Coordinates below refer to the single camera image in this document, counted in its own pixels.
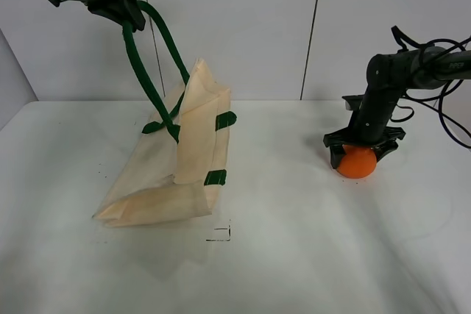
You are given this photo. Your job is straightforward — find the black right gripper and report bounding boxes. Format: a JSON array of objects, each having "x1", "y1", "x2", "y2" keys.
[{"x1": 323, "y1": 93, "x2": 406, "y2": 170}]

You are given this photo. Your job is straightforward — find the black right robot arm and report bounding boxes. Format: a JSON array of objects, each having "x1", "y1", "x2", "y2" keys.
[{"x1": 323, "y1": 46, "x2": 470, "y2": 169}]

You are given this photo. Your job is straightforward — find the orange fruit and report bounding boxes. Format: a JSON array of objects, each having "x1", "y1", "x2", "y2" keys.
[{"x1": 336, "y1": 145, "x2": 378, "y2": 179}]

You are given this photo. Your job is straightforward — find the white linen bag green handles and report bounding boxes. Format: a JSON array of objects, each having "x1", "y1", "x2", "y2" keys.
[{"x1": 93, "y1": 1, "x2": 237, "y2": 228}]

